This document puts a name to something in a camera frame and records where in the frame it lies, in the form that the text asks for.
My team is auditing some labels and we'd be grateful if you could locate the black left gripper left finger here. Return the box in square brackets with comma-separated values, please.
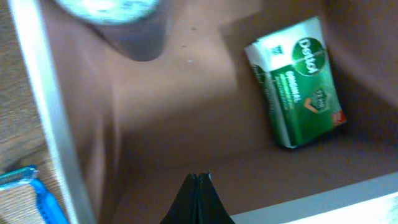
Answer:
[160, 174, 197, 224]

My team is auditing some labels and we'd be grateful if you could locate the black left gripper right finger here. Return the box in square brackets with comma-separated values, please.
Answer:
[197, 172, 235, 224]

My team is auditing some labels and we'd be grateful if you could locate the green soap box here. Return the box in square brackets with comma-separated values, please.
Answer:
[244, 17, 346, 148]

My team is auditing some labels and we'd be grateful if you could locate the foam pump bottle blue liquid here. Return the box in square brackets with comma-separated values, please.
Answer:
[55, 0, 174, 62]

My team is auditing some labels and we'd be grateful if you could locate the pink white open box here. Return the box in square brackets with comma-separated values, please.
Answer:
[8, 0, 397, 223]

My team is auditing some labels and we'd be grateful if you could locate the blue disposable razor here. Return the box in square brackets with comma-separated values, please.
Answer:
[1, 165, 70, 224]

